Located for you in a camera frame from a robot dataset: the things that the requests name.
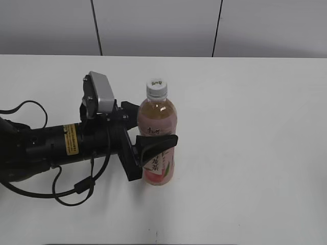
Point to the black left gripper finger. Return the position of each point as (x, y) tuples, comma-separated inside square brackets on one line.
[(130, 112), (149, 147)]

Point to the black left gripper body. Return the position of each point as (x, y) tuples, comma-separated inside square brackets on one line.
[(106, 135)]

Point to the pink peach tea bottle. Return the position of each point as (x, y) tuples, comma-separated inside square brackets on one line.
[(157, 116)]

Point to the white bottle cap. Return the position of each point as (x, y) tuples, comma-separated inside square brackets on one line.
[(157, 88)]

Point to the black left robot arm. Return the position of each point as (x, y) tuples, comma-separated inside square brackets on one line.
[(26, 152)]

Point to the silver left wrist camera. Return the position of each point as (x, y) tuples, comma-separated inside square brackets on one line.
[(98, 96)]

